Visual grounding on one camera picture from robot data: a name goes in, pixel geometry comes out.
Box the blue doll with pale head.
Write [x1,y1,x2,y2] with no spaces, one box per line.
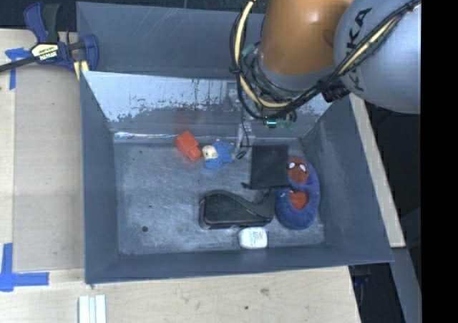
[201,140,236,170]

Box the black flat square pad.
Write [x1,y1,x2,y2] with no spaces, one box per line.
[241,144,291,191]

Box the red-orange toy block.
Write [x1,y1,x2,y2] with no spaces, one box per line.
[173,130,203,163]

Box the black curved case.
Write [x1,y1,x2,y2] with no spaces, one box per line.
[198,189,277,231]

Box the blue and red plush slipper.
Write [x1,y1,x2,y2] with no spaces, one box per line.
[274,155,321,231]

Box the grey metal bin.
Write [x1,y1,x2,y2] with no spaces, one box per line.
[75,1,395,285]

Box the pale wood flat board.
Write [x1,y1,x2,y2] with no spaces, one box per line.
[12,62,87,274]

